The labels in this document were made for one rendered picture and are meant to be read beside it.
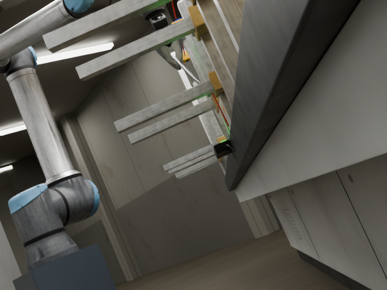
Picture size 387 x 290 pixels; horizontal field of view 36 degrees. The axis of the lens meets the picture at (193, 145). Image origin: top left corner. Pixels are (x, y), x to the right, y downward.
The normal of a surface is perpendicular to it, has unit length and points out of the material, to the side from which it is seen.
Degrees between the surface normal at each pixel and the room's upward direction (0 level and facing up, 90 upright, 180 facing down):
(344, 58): 90
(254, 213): 90
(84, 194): 91
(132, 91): 90
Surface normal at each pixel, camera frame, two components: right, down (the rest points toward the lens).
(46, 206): 0.71, -0.39
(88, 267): 0.49, -0.32
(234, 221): -0.77, 0.27
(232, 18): -0.05, -0.11
